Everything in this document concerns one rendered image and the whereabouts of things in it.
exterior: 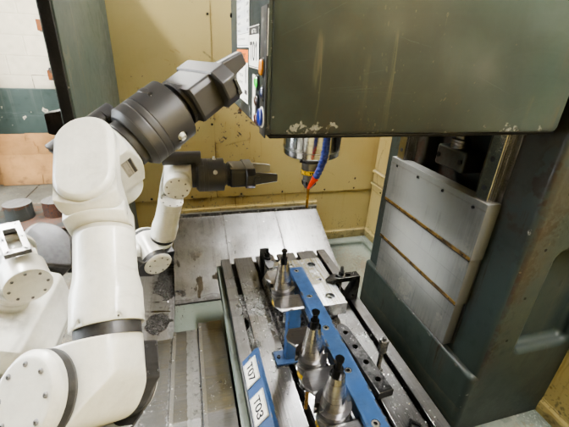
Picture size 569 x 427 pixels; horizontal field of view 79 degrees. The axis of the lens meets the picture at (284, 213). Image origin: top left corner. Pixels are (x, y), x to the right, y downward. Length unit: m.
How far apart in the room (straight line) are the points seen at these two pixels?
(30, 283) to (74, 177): 0.29
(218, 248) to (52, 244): 1.16
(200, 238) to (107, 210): 1.60
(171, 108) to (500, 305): 0.99
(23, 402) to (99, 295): 0.10
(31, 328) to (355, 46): 0.71
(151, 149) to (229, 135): 1.50
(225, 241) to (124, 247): 1.59
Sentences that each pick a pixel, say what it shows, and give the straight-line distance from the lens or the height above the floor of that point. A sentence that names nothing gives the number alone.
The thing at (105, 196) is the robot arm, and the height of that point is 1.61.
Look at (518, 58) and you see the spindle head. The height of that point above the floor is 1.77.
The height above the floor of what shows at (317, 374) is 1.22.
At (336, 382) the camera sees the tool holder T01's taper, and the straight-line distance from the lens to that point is 0.61.
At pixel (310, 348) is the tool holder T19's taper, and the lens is 0.70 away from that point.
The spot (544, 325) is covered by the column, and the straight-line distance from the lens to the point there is 1.43.
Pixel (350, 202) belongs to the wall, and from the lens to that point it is 2.34.
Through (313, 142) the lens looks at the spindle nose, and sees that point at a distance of 0.90.
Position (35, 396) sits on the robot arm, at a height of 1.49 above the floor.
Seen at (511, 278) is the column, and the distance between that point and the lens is 1.11.
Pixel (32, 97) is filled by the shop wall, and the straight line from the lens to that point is 5.62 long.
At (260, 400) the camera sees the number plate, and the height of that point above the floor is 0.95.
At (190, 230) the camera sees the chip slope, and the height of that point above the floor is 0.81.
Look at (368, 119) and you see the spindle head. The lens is 0.66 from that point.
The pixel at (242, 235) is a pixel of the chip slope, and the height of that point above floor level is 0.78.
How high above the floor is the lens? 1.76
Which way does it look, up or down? 25 degrees down
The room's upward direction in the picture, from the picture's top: 3 degrees clockwise
